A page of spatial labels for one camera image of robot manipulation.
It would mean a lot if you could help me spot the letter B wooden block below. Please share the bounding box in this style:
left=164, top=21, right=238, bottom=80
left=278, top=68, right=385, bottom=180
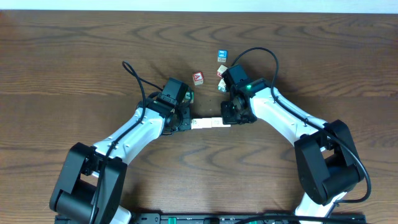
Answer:
left=222, top=123, right=231, bottom=128

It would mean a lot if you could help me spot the red U 8 wooden block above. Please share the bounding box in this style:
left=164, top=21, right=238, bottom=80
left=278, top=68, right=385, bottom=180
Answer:
left=211, top=117, right=223, bottom=128

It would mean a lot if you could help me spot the number 3 wooden block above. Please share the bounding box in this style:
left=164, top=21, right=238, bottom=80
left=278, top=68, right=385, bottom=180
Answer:
left=201, top=118, right=212, bottom=128

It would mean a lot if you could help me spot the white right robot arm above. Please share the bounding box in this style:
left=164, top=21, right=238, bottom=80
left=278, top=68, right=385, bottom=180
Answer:
left=221, top=78, right=370, bottom=223

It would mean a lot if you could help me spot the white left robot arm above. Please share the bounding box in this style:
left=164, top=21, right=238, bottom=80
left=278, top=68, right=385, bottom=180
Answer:
left=49, top=99, right=190, bottom=223

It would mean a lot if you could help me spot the green 4 wooden block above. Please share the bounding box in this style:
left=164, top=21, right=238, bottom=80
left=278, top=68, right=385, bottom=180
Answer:
left=184, top=91, right=194, bottom=104

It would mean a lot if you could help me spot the green side wooden block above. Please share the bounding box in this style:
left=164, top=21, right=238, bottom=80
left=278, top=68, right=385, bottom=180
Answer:
left=218, top=79, right=227, bottom=93

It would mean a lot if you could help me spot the red A wooden block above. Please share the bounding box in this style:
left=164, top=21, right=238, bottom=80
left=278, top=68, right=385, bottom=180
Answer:
left=193, top=72, right=204, bottom=86

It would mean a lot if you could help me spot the red M wooden block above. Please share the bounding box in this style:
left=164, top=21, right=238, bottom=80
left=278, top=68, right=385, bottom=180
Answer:
left=216, top=65, right=228, bottom=78

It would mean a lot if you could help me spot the blue top wooden block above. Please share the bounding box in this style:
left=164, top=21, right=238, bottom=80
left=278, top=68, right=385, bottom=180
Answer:
left=217, top=50, right=228, bottom=63

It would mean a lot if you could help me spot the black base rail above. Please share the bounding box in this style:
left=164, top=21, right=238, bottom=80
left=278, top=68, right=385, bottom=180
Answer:
left=54, top=213, right=366, bottom=224

